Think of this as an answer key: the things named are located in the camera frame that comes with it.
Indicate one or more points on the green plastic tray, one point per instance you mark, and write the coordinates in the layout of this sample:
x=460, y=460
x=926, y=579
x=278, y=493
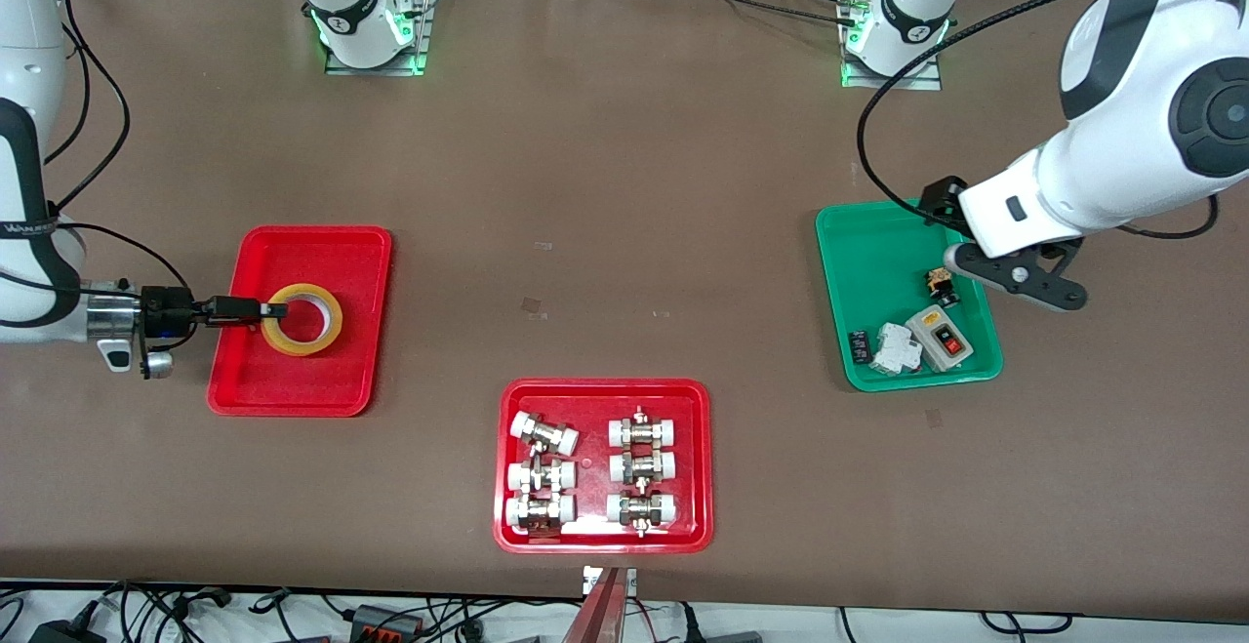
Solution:
x=878, y=262

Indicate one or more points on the white bracket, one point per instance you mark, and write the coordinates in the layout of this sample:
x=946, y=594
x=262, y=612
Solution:
x=629, y=580

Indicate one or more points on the grey on-off switch box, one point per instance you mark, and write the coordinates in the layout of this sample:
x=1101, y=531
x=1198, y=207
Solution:
x=942, y=341

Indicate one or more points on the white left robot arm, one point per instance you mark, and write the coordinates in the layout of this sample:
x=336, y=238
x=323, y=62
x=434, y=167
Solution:
x=1122, y=87

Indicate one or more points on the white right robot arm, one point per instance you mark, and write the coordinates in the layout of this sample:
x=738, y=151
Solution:
x=24, y=38

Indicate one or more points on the small black chip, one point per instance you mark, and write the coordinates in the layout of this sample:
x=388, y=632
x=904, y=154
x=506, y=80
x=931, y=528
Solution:
x=860, y=346

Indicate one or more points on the black push button switch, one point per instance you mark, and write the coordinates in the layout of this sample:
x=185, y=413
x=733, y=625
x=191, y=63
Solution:
x=941, y=287

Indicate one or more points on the white circuit breaker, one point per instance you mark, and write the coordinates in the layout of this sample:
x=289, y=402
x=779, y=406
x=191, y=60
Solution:
x=896, y=350

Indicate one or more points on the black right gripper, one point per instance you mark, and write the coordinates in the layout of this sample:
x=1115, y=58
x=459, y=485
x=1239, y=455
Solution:
x=168, y=309

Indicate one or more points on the brown tape patch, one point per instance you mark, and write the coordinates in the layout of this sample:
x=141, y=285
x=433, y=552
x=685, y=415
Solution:
x=533, y=308

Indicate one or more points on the aluminium arm base plate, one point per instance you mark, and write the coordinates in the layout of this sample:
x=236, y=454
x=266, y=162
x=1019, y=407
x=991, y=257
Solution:
x=424, y=28
x=927, y=77

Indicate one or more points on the metal pipe fitting white caps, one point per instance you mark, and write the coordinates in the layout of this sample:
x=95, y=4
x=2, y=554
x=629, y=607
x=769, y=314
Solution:
x=641, y=509
x=540, y=511
x=642, y=430
x=540, y=475
x=642, y=467
x=544, y=434

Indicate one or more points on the red plastic tray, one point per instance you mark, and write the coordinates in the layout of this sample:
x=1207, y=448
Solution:
x=293, y=389
x=595, y=399

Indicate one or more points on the yellow packing tape roll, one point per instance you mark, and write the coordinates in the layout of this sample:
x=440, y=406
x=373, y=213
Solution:
x=336, y=323

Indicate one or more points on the red metal bar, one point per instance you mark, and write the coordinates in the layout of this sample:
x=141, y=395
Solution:
x=597, y=619

